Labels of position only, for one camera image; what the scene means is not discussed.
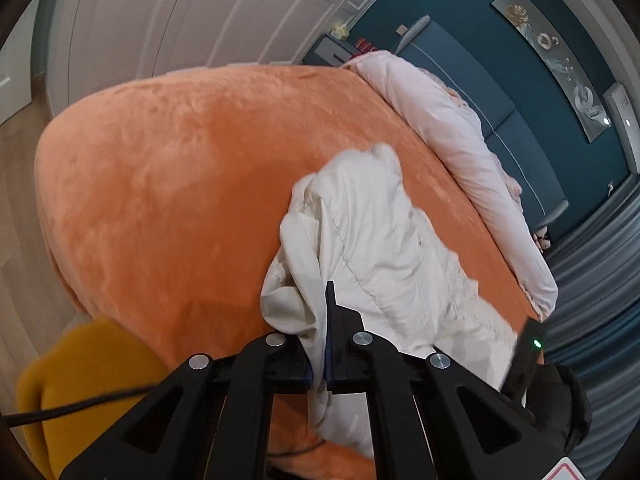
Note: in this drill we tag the yellow chair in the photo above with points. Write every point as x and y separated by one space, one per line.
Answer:
90 360

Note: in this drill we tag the small plush toy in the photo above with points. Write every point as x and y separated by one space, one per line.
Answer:
542 240

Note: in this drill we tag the white wall appliance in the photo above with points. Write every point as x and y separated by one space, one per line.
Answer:
622 115

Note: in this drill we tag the pink duvet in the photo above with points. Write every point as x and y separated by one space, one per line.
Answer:
450 125

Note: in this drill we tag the grey blue curtain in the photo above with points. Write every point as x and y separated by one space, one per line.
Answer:
600 285

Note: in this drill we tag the orange plush blanket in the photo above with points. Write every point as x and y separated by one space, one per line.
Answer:
175 185

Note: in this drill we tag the white quilted jacket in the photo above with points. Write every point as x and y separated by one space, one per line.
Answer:
390 260

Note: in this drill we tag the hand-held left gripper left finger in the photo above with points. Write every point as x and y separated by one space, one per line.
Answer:
306 375

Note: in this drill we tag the red box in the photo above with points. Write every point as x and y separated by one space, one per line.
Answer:
365 46

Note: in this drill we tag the yellowish tissue box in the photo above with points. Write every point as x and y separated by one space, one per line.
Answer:
341 31

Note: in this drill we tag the blue upholstered headboard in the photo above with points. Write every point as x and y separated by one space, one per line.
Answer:
500 125

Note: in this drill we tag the long framed wall picture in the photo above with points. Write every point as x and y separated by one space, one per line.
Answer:
555 45

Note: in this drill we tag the white panelled wardrobe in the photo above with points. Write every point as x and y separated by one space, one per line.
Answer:
175 10

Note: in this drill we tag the blue nightstand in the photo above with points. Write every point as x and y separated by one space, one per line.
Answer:
325 52

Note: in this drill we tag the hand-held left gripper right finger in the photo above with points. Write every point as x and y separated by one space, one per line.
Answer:
328 360

